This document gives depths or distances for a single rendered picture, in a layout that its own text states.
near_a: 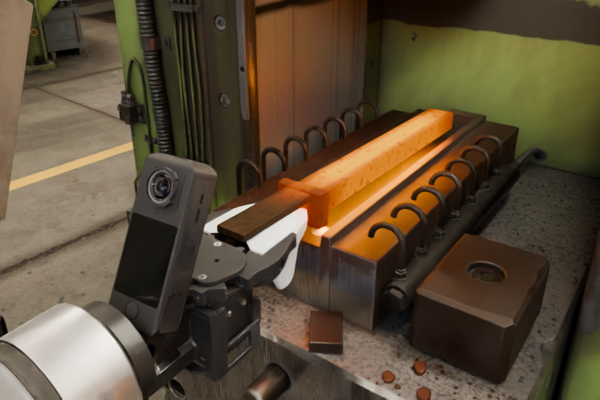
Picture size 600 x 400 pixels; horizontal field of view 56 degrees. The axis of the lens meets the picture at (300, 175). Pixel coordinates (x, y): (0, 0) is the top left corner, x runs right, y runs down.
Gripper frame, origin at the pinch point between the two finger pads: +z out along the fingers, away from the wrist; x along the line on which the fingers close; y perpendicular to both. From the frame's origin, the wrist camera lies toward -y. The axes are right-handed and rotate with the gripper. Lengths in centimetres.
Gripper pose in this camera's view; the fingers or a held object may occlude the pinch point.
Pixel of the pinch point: (288, 206)
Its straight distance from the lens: 50.0
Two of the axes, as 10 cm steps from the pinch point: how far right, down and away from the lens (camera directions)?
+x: 8.2, 2.5, -5.2
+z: 5.8, -3.5, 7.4
